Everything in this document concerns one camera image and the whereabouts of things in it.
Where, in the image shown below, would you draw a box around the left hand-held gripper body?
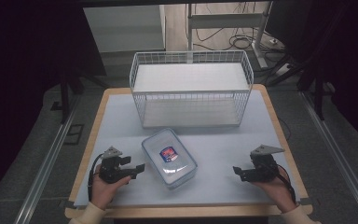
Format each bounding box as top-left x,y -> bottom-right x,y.
98,146 -> 132,185

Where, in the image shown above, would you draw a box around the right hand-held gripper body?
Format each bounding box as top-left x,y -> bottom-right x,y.
241,144 -> 286,183

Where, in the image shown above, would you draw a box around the clear plastic food container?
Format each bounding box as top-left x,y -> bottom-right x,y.
141,127 -> 199,190

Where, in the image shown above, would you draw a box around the person's left hand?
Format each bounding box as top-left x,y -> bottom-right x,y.
90,164 -> 131,210

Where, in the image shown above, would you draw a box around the person's right hand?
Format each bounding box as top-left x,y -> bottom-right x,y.
252,169 -> 298,214

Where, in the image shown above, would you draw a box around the white table mat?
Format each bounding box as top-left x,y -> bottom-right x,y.
73,90 -> 310,208

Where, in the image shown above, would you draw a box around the black stand legs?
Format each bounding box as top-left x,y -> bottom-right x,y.
58,72 -> 108,124
266,54 -> 328,121

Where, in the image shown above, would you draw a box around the white power strip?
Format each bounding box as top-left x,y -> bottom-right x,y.
272,63 -> 294,77

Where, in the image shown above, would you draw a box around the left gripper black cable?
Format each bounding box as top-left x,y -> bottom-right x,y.
87,152 -> 104,202

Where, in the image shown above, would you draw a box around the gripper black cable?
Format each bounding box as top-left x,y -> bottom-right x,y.
87,152 -> 104,202
272,163 -> 297,205

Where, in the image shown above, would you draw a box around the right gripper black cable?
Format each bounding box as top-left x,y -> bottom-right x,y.
272,163 -> 297,205

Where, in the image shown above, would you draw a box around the black floor bracket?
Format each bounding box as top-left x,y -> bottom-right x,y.
62,123 -> 85,146

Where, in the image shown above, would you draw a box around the aluminium floor rail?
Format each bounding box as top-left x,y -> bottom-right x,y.
13,95 -> 82,224
298,91 -> 358,224

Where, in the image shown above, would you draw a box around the white wire shelf rack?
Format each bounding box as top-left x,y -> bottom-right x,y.
129,49 -> 255,129

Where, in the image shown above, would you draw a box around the black floor cables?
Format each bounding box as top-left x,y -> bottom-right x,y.
195,2 -> 288,54

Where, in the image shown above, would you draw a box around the white metal desk frame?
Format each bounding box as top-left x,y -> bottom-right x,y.
186,2 -> 273,70

